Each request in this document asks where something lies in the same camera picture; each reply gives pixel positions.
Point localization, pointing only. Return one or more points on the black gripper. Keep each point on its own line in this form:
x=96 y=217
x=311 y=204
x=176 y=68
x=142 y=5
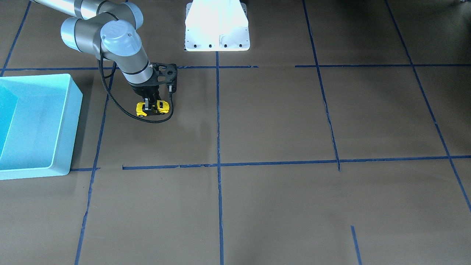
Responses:
x=144 y=90

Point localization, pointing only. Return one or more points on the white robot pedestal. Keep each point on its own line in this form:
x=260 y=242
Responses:
x=216 y=26

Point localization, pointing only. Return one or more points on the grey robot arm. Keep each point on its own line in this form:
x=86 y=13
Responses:
x=107 y=30

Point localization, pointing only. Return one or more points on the yellow beetle toy car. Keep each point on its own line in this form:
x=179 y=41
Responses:
x=162 y=108

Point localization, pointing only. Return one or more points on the turquoise plastic bin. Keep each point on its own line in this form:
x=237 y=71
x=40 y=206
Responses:
x=39 y=119

